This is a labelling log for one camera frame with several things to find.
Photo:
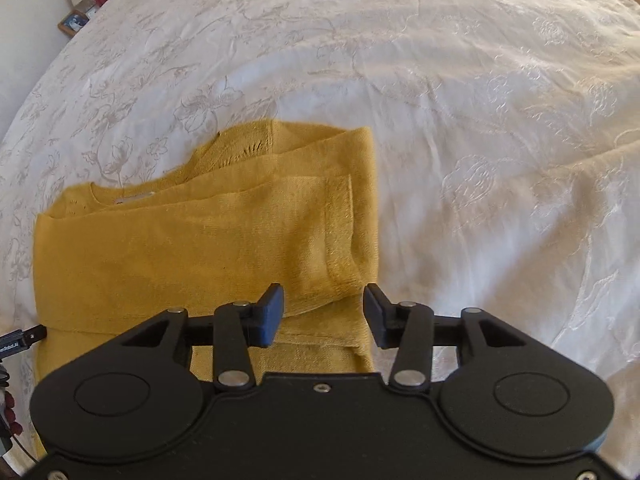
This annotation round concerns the small alarm clock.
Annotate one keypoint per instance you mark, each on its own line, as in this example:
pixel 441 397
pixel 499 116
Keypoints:
pixel 93 11

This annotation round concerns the yellow knit sweater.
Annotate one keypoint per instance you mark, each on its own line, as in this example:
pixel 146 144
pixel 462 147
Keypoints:
pixel 175 250

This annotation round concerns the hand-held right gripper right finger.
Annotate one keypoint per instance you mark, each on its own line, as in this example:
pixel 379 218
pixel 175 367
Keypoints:
pixel 377 320

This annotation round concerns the wooden picture frame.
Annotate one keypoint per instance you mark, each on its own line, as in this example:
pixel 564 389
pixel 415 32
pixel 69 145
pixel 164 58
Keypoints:
pixel 72 22

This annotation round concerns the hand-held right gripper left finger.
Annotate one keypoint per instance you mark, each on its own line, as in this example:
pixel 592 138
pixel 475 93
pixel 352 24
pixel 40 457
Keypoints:
pixel 272 317

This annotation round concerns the bed with white floral cover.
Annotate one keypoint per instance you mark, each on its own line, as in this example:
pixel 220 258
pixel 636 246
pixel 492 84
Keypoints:
pixel 475 135

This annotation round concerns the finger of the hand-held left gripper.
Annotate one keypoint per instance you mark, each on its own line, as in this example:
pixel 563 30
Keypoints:
pixel 36 335

